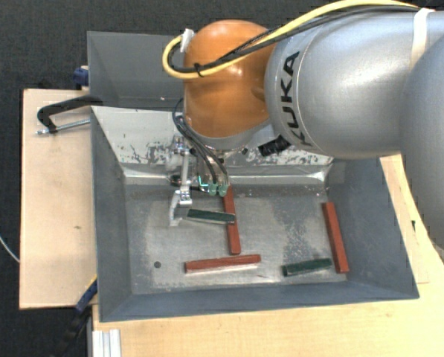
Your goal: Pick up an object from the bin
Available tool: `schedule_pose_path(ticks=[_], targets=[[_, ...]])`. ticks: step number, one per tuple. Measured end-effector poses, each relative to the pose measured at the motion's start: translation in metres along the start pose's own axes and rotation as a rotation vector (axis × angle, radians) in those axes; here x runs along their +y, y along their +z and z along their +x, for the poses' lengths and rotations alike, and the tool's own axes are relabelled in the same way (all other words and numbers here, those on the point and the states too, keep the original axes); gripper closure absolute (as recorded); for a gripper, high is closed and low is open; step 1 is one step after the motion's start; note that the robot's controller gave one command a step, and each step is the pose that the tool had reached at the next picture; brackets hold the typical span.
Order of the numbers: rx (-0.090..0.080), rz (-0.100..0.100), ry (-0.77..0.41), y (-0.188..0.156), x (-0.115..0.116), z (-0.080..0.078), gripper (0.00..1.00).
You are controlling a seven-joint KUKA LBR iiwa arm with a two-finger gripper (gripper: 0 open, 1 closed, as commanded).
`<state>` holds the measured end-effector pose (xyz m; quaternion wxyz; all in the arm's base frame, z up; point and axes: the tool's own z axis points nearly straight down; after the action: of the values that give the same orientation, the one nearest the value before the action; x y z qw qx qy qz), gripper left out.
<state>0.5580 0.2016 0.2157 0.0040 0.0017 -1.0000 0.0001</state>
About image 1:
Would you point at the dark green flat block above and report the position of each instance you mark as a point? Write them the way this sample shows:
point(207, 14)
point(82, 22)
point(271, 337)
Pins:
point(210, 216)
point(306, 266)

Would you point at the grey metal bin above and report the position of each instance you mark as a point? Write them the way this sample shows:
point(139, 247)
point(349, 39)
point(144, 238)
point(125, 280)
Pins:
point(192, 288)

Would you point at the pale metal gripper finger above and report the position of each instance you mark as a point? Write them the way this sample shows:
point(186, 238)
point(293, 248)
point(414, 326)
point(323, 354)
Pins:
point(174, 214)
point(186, 196)

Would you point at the red-brown flat block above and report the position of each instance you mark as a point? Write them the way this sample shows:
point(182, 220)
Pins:
point(336, 236)
point(221, 263)
point(233, 238)

